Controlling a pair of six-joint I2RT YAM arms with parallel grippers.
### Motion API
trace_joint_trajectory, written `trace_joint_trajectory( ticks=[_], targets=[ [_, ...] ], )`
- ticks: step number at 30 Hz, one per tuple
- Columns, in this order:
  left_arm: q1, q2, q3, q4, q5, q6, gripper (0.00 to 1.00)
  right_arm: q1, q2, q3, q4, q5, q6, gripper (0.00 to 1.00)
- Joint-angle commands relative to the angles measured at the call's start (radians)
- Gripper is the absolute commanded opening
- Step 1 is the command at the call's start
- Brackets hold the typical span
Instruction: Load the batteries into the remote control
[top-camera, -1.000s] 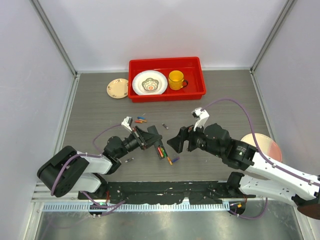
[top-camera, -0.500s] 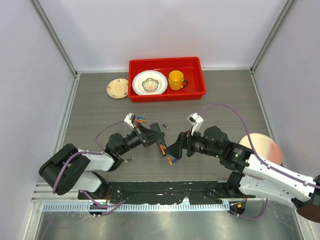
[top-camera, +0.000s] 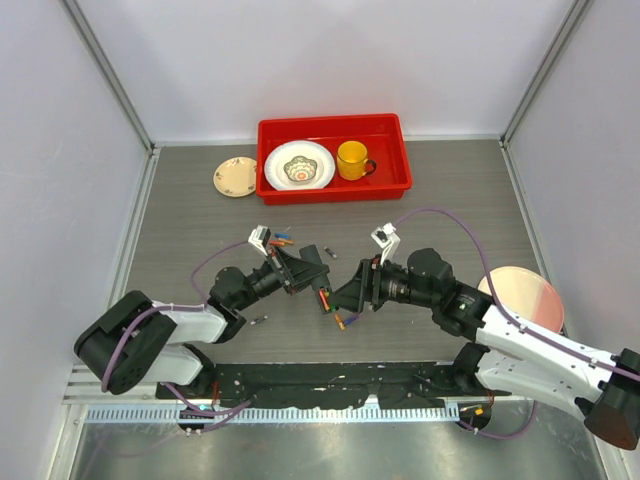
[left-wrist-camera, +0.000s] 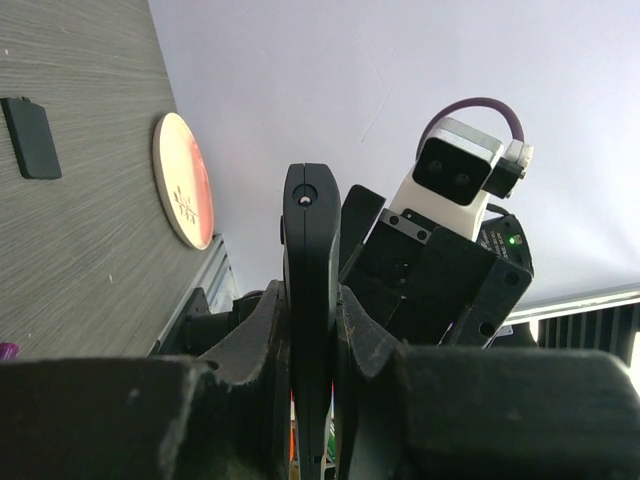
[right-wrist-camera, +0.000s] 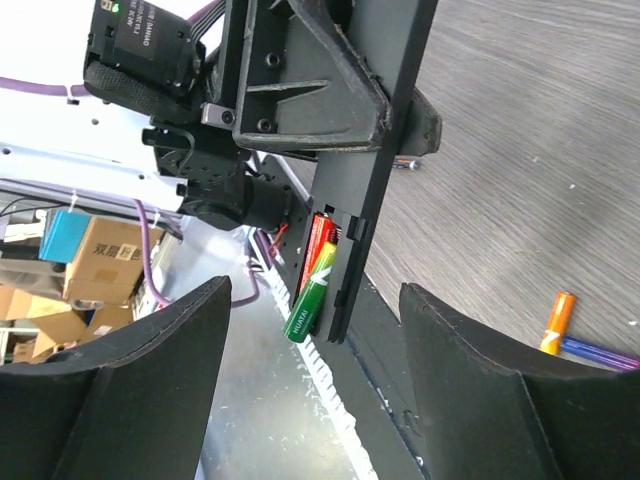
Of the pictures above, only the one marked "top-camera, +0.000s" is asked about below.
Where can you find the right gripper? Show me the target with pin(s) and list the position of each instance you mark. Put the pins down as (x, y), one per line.
(365, 286)

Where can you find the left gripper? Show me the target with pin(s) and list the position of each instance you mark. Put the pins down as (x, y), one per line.
(307, 271)

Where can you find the green battery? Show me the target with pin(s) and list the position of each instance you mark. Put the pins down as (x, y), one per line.
(329, 300)

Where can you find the red orange battery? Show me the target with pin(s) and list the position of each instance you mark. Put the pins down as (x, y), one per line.
(323, 295)

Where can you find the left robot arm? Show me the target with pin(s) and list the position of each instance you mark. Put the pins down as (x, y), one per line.
(138, 340)

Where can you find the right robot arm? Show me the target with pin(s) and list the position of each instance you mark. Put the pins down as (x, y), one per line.
(506, 352)

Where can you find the blue purple battery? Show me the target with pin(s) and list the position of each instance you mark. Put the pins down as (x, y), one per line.
(350, 319)

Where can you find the black silver battery centre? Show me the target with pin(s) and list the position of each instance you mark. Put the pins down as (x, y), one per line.
(330, 252)

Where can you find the black silver battery near base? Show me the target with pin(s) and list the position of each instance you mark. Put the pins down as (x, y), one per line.
(258, 320)

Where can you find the small patterned bowl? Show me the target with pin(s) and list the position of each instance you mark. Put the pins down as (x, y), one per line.
(300, 169)

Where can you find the white plate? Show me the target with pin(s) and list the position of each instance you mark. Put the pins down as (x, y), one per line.
(273, 166)

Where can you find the beige floral saucer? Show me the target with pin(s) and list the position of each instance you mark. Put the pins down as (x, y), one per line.
(236, 177)

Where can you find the yellow mug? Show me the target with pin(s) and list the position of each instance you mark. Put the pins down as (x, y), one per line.
(353, 161)

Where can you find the red plastic bin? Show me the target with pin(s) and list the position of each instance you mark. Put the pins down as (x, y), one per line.
(318, 139)

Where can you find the pink plate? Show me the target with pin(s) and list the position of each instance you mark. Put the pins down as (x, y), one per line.
(526, 294)

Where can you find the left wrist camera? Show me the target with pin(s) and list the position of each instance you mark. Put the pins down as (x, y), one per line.
(259, 239)

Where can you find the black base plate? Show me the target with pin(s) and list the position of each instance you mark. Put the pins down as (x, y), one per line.
(327, 386)

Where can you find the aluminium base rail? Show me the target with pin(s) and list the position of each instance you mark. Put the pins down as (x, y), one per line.
(84, 387)

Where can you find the perforated cable duct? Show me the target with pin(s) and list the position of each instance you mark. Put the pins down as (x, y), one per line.
(173, 413)

